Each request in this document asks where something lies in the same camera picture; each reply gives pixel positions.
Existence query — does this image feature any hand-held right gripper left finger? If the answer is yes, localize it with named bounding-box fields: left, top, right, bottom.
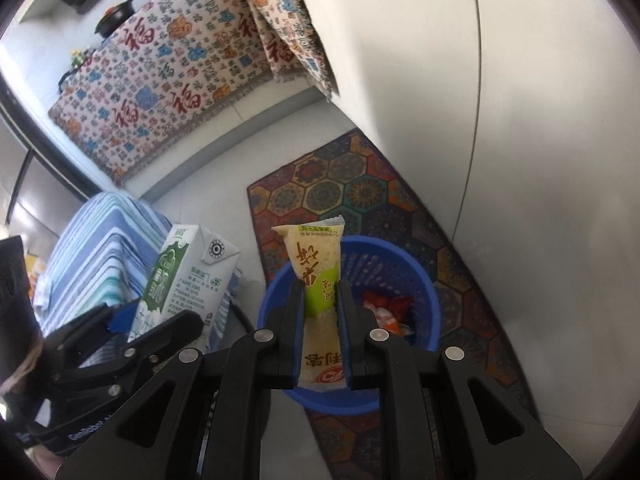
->
left=56, top=280, right=307, bottom=480

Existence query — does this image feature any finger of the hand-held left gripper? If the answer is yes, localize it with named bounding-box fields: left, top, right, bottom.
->
left=52, top=309, right=205, bottom=413
left=42, top=297, right=144, bottom=376

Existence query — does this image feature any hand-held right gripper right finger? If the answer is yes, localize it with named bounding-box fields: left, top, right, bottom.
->
left=334, top=280, right=583, bottom=480

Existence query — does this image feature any white green milk carton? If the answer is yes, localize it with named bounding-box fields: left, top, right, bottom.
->
left=127, top=224, right=241, bottom=344

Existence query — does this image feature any red plastic bag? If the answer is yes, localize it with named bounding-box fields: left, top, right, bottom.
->
left=362, top=290, right=414, bottom=320

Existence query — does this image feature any yellow green snack packet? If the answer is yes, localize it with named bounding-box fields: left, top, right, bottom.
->
left=271, top=216, right=347, bottom=395

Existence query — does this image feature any blue plastic basket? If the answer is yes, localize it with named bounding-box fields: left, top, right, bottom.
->
left=257, top=235, right=442, bottom=416

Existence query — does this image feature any orange white wrapper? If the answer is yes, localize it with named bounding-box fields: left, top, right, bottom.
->
left=374, top=307, right=416, bottom=338

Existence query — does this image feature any blue striped table cloth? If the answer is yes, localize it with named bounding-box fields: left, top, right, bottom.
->
left=32, top=191, right=244, bottom=362

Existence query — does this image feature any grey cabinet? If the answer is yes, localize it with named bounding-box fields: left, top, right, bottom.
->
left=0, top=110, right=97, bottom=242

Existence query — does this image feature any hexagon patterned rug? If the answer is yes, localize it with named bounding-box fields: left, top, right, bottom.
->
left=246, top=128, right=532, bottom=480

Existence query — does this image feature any large printed blanket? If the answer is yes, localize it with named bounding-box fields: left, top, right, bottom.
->
left=48, top=0, right=282, bottom=189

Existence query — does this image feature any black pot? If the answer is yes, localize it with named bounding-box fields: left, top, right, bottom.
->
left=95, top=0, right=137, bottom=39

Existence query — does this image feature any hanging printed blanket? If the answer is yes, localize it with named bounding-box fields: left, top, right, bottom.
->
left=230, top=0, right=342, bottom=102

